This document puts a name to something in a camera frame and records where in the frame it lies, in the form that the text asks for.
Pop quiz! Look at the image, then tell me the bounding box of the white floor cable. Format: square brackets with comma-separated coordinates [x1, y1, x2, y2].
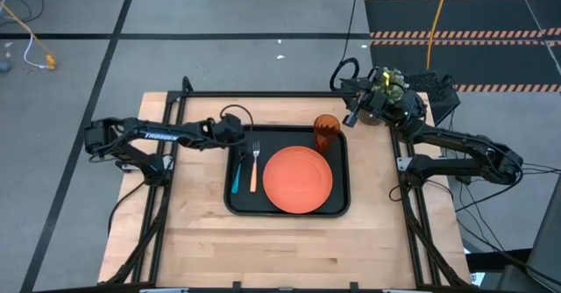
[22, 32, 49, 70]

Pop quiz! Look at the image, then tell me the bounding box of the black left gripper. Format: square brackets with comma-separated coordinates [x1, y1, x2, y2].
[212, 112, 250, 161]

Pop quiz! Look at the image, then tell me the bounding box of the orange plastic plate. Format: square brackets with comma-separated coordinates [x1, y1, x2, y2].
[261, 145, 334, 215]

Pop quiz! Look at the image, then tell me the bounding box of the thick black cable loop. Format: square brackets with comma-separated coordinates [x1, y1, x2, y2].
[329, 56, 361, 93]

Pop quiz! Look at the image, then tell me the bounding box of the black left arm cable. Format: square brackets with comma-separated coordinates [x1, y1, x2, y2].
[107, 179, 148, 237]

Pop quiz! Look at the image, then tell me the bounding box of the yellow floor cable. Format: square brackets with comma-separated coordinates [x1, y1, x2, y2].
[0, 1, 53, 60]

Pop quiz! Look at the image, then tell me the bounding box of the black hanging cable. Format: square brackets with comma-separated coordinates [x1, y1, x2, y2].
[339, 0, 362, 64]

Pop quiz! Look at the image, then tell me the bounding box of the spoon with blue handle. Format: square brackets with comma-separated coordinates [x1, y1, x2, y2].
[230, 148, 247, 196]

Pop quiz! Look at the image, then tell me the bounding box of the black left wrist camera cable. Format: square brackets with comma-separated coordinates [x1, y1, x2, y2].
[218, 104, 255, 130]

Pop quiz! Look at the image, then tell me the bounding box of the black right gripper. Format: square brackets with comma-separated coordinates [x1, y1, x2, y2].
[343, 77, 396, 129]

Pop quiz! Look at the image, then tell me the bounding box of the orange faceted plastic cup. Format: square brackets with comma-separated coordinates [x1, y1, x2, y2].
[312, 113, 342, 154]

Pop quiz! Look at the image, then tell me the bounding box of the fork with orange handle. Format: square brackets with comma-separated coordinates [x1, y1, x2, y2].
[249, 139, 262, 194]

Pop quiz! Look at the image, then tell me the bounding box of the black metal table frame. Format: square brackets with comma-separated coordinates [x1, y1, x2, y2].
[98, 75, 472, 290]

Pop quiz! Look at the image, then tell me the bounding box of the black hazard striped floor mat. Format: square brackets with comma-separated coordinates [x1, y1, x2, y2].
[363, 0, 561, 94]

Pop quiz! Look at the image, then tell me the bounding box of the black serving tray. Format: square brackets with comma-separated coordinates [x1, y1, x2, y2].
[223, 125, 352, 218]

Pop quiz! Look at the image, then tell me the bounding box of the yellow hanging cable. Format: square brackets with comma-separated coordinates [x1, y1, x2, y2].
[425, 0, 453, 60]

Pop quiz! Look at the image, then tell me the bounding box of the potted plant in ribbed pot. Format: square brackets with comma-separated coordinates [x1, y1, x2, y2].
[357, 67, 411, 127]

